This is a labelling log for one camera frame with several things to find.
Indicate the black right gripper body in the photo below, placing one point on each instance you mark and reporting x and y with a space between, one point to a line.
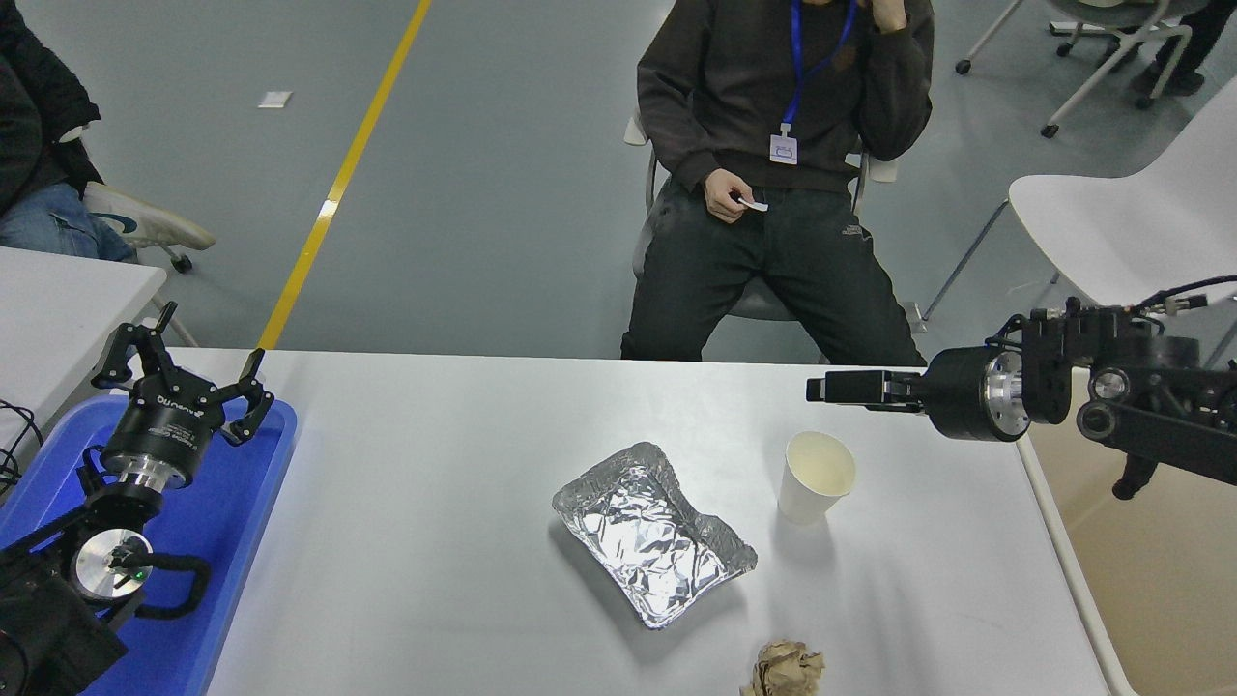
957 396

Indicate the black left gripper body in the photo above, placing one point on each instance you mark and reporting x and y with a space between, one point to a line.
159 430

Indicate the white paper cup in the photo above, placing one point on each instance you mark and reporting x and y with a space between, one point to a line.
812 483

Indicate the small white paper slip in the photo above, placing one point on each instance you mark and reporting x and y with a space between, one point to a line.
756 205

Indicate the foil tray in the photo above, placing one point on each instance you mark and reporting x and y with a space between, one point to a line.
647 541

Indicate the person's right hand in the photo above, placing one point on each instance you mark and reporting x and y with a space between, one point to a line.
725 193

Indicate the person's left hand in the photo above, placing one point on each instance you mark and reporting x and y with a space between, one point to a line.
887 14

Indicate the clear floor plate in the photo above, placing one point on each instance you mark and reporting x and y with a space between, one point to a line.
915 319

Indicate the white side table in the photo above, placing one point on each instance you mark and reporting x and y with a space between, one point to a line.
58 319

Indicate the white swivel chair with casters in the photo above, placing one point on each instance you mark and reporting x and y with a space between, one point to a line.
182 262

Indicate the blue plastic tray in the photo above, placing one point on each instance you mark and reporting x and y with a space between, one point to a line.
222 541

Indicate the yellow floor tape line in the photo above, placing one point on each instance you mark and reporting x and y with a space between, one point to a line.
338 188

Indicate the white shell chair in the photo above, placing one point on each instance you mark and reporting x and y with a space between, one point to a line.
1140 222

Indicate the crumpled tan paper ball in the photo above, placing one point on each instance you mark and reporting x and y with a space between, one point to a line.
783 672

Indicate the large pale bin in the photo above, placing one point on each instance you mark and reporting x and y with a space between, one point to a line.
1160 599

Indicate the white paper scrap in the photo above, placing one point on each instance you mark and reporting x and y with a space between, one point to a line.
275 99

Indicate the person in blue jeans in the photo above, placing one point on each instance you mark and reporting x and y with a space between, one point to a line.
39 87

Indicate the white-legged office chair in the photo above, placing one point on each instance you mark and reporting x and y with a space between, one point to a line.
1121 8

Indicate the person in black trousers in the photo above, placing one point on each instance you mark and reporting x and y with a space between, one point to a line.
1198 39

